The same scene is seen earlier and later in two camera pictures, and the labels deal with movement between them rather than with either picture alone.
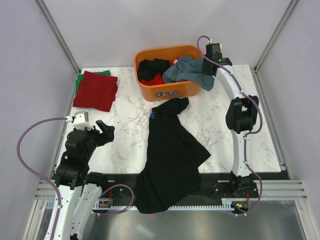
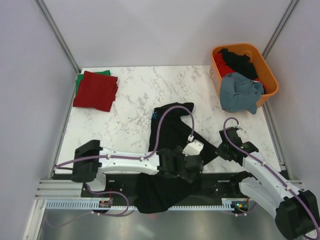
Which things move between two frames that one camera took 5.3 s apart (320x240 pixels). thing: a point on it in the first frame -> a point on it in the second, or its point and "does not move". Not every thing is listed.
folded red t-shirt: x=96 y=91 does not move
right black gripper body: x=205 y=68 -> x=222 y=151
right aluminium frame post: x=271 y=44 does not move
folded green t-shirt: x=80 y=77 does not move
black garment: x=148 y=68 -> x=240 y=64
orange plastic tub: x=170 y=90 -> x=264 y=71
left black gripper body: x=95 y=138 -> x=189 y=178
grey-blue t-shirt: x=187 y=68 -> x=238 y=93
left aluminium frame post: x=58 y=34 does not move
